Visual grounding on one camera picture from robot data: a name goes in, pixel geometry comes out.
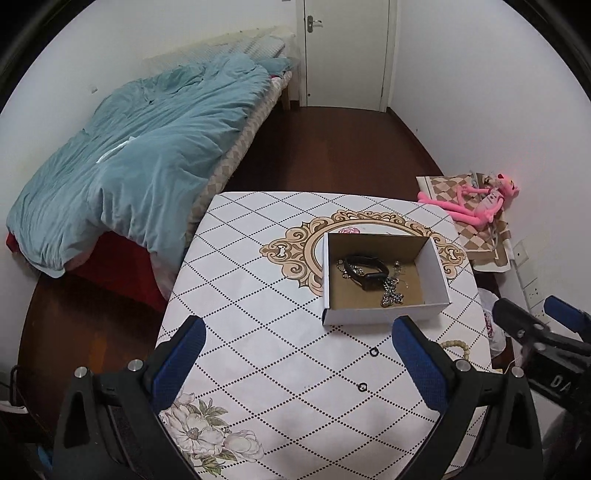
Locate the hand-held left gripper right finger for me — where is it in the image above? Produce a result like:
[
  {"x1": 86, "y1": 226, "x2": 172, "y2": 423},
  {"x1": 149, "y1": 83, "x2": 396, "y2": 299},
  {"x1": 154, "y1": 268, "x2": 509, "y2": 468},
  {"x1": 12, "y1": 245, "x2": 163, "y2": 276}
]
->
[{"x1": 392, "y1": 316, "x2": 546, "y2": 480}]

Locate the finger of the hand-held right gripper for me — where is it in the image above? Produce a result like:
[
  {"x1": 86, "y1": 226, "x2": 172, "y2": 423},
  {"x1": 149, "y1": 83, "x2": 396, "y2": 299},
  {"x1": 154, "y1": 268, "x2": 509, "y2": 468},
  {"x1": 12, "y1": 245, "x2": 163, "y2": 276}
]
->
[
  {"x1": 492, "y1": 298, "x2": 554, "y2": 344},
  {"x1": 543, "y1": 295, "x2": 591, "y2": 334}
]

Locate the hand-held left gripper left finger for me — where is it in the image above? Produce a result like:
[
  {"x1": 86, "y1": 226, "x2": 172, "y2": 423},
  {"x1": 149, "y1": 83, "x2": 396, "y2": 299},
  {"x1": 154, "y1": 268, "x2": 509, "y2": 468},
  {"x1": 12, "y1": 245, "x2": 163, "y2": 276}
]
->
[{"x1": 53, "y1": 316, "x2": 208, "y2": 480}]

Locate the white plastic bag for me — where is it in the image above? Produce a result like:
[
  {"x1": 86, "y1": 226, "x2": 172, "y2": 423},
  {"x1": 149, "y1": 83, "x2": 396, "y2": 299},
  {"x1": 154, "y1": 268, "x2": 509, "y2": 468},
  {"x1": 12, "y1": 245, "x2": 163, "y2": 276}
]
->
[{"x1": 476, "y1": 287, "x2": 509, "y2": 358}]

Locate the white cardboard box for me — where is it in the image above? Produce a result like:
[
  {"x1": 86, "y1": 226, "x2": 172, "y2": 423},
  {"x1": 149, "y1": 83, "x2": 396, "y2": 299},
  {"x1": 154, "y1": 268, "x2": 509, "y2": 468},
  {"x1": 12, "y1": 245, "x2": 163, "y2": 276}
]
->
[{"x1": 322, "y1": 232, "x2": 452, "y2": 326}]

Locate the beige checkered bag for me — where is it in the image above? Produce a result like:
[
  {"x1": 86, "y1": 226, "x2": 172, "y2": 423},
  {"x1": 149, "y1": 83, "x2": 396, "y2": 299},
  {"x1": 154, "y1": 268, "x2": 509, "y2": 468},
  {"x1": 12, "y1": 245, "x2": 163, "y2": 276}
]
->
[{"x1": 416, "y1": 171, "x2": 515, "y2": 274}]

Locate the white diamond-pattern tablecloth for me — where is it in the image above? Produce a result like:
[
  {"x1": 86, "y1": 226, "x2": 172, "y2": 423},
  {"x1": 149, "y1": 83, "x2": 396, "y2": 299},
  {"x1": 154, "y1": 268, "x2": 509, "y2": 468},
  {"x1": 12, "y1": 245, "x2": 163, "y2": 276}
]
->
[{"x1": 154, "y1": 191, "x2": 494, "y2": 480}]

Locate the black smart band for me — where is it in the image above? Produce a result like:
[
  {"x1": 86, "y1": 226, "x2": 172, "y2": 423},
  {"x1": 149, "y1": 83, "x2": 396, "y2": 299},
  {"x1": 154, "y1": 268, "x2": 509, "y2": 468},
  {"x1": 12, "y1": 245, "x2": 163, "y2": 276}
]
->
[{"x1": 344, "y1": 255, "x2": 389, "y2": 292}]

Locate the red bed sheet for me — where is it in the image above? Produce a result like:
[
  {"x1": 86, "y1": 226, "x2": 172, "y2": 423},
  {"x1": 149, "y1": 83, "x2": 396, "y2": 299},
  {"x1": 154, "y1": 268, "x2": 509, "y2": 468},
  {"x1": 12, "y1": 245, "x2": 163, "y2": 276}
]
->
[{"x1": 6, "y1": 228, "x2": 169, "y2": 315}]

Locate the pink plush toy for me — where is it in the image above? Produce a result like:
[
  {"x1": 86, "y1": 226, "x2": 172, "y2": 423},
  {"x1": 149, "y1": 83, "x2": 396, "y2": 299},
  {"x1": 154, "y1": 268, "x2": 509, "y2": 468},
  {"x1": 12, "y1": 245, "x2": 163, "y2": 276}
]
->
[{"x1": 417, "y1": 173, "x2": 520, "y2": 227}]

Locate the light blue duvet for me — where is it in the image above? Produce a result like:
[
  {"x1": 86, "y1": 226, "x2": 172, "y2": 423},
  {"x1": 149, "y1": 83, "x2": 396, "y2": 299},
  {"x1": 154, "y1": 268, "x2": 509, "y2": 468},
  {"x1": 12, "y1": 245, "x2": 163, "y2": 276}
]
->
[{"x1": 6, "y1": 54, "x2": 273, "y2": 278}]

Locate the white door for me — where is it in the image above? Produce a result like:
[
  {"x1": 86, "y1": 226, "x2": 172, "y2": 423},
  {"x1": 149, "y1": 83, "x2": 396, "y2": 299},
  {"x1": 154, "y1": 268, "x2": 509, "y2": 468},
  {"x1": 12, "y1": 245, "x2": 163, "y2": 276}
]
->
[{"x1": 303, "y1": 0, "x2": 391, "y2": 112}]

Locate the grey patterned pillow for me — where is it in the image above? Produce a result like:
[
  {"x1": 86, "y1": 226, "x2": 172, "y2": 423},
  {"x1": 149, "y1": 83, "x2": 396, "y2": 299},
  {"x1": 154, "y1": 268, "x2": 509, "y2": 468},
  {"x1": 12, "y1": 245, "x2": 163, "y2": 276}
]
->
[{"x1": 217, "y1": 31, "x2": 296, "y2": 63}]

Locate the beige beaded bracelet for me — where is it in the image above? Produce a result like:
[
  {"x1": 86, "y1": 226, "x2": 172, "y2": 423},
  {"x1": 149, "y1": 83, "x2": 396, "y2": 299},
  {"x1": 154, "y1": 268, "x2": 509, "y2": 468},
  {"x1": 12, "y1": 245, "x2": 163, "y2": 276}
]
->
[{"x1": 438, "y1": 340, "x2": 472, "y2": 361}]

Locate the silver chain necklace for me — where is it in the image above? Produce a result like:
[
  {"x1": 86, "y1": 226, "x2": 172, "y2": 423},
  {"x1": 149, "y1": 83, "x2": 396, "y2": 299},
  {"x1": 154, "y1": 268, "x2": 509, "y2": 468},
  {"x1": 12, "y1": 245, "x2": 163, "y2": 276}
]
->
[{"x1": 379, "y1": 261, "x2": 409, "y2": 308}]

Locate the wooden bed frame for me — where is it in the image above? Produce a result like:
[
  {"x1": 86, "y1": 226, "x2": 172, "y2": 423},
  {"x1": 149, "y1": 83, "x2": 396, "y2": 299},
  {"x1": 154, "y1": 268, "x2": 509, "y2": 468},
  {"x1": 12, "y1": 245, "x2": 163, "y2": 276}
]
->
[{"x1": 270, "y1": 71, "x2": 294, "y2": 112}]

